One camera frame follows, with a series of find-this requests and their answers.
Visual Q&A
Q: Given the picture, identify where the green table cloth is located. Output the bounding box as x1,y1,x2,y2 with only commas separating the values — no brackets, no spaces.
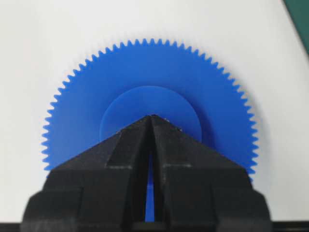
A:
283,0,309,57

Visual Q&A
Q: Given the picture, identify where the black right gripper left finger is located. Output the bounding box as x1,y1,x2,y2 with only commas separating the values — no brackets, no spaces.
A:
20,116,150,232

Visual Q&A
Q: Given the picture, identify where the white board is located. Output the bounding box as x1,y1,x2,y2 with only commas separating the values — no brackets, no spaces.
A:
0,0,309,222

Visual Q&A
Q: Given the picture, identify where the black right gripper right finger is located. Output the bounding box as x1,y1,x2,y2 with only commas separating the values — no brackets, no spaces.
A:
151,116,272,232

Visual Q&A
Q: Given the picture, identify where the blue gear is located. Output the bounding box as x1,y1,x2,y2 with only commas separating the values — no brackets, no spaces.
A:
43,41,256,228

